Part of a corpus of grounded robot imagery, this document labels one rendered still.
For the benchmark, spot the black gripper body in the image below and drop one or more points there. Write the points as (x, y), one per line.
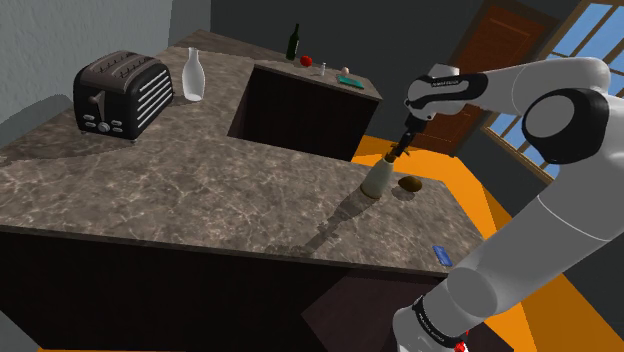
(406, 139)

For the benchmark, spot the cream ceramic bottle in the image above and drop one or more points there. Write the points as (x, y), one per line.
(378, 177)

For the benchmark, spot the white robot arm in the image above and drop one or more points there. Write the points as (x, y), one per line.
(560, 229)

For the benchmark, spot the brown potato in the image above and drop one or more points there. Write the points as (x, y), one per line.
(410, 184)

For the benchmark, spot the blue card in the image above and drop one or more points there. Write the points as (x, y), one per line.
(442, 256)

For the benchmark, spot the red apple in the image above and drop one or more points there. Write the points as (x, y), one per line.
(305, 61)

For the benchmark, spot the brown wooden door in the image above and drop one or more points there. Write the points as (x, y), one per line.
(497, 39)

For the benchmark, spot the dark green wine bottle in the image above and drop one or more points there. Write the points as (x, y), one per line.
(292, 46)

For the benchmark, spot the dark robot stand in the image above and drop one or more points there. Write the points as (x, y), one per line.
(351, 317)

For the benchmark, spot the wooden framed window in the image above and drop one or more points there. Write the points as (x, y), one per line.
(592, 34)

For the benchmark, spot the clear glass bottle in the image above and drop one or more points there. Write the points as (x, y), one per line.
(193, 80)

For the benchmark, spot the black toaster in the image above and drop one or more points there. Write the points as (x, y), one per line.
(122, 95)

